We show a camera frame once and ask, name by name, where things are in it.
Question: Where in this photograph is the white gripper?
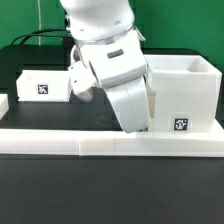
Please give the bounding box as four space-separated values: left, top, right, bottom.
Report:
105 77 149 133

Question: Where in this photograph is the white drawer cabinet shell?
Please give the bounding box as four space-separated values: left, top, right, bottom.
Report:
145 54 222 133

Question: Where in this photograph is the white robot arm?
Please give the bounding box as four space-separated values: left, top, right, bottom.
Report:
60 0 149 133

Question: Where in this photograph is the white drawer box rear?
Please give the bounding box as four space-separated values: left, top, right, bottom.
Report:
16 70 71 102

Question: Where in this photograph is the white L-shaped border wall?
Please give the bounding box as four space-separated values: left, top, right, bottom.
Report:
0 93 224 158

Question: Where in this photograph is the black cable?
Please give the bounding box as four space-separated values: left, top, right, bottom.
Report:
9 27 69 47

